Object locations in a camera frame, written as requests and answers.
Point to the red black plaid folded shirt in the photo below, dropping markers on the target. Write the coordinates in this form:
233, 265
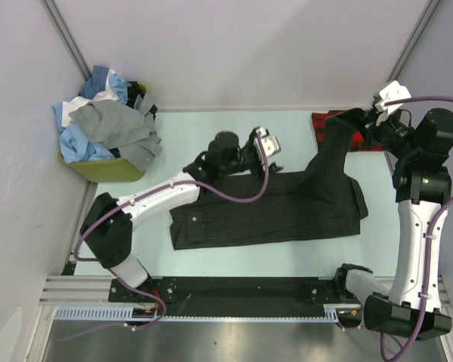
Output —
358, 142

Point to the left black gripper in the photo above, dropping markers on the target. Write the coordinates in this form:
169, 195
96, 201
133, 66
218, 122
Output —
258, 170

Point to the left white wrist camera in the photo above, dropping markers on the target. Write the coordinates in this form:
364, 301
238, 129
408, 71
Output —
266, 144

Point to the aluminium frame rail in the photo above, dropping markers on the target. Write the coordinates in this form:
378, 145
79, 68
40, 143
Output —
83, 290

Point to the left aluminium corner post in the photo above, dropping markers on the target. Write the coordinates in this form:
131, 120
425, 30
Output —
60, 24

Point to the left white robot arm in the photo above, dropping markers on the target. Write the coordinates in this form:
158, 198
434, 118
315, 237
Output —
110, 223

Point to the right aluminium corner post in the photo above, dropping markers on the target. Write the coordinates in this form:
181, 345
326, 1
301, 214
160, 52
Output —
427, 15

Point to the aluminium corner post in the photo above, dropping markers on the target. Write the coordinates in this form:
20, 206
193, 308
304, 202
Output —
427, 15
60, 24

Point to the blue checked shirt in basket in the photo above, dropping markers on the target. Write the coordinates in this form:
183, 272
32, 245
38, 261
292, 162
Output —
96, 83

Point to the light blue shirt in basket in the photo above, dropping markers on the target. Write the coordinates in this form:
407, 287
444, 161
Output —
74, 145

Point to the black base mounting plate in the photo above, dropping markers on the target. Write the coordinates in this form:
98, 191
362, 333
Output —
258, 298

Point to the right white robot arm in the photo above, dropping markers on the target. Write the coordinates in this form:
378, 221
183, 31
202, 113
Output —
411, 308

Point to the black garment in basket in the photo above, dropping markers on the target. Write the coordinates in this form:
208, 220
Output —
136, 94

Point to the dark pinstriped long sleeve shirt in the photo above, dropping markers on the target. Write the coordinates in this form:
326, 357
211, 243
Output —
320, 202

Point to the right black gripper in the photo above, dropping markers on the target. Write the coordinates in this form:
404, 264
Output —
372, 130

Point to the grey shirt in basket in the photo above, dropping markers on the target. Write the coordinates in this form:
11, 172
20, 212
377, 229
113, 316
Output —
130, 130

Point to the white shirt in basket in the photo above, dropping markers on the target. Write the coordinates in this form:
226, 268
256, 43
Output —
67, 107

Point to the white slotted cable duct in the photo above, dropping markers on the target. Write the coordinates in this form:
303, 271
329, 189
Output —
136, 314

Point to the green laundry basket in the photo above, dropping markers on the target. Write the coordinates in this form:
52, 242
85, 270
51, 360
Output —
116, 170

